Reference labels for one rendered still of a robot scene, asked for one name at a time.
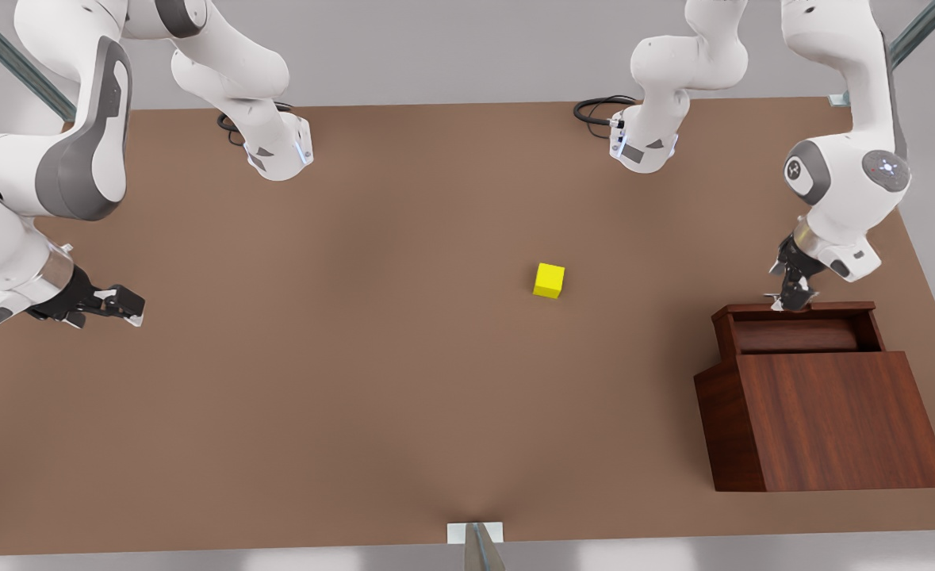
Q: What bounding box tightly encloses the dark wooden drawer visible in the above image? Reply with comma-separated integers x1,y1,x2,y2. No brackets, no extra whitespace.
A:
711,301,887,360

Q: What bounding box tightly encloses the yellow square cube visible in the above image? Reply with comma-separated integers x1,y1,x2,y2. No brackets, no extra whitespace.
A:
533,263,566,300

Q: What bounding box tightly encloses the dark wooden cabinet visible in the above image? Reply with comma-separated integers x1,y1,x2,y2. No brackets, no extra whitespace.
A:
694,351,935,493

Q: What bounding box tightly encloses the black cable loop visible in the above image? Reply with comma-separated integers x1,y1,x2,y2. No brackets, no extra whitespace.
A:
573,95,641,140
217,101,295,148

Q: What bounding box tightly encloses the silver frame post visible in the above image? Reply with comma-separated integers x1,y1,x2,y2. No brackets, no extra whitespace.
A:
0,3,79,123
829,0,935,108
446,521,507,571

